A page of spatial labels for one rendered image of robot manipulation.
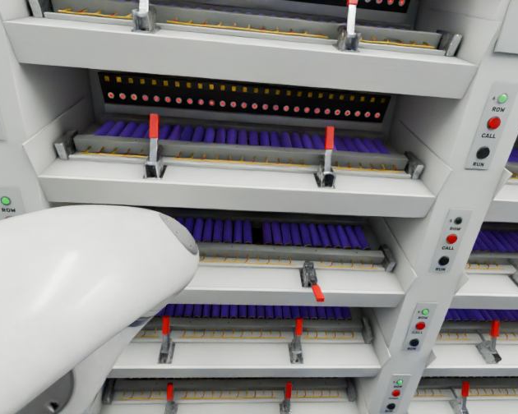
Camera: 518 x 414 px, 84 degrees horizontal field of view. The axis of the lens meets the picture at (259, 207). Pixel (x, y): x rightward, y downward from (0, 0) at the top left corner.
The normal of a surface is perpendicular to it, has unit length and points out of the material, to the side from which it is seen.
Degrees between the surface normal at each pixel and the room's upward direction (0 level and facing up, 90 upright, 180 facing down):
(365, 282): 17
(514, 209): 107
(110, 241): 38
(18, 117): 90
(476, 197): 90
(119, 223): 32
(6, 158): 90
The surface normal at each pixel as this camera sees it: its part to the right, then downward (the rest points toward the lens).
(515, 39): 0.06, 0.37
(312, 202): 0.04, 0.62
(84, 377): 0.39, 0.16
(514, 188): 0.09, -0.78
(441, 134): -1.00, -0.04
